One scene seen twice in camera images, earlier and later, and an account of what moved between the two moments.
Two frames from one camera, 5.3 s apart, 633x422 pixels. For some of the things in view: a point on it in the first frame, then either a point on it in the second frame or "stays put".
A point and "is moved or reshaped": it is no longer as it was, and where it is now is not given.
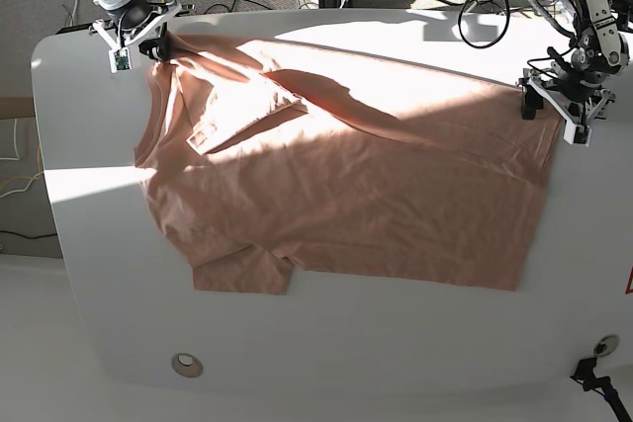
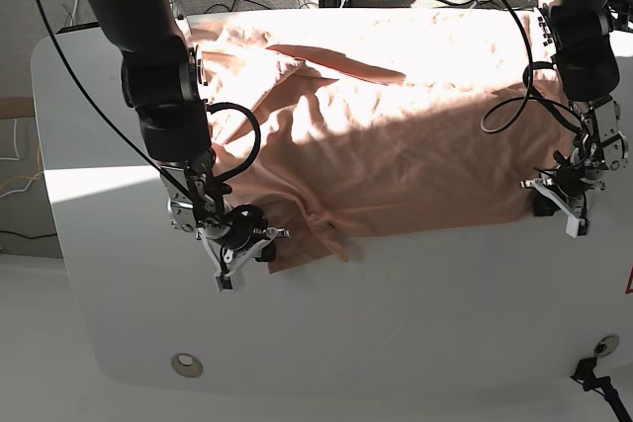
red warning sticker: x=629 y=287 stays put
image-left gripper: x=145 y=37 -> x=235 y=237
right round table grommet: x=605 y=345 stays put
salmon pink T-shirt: x=261 y=165 is moved or reshaped
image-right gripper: x=576 y=94 -> x=568 y=184
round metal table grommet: x=187 y=365 stays put
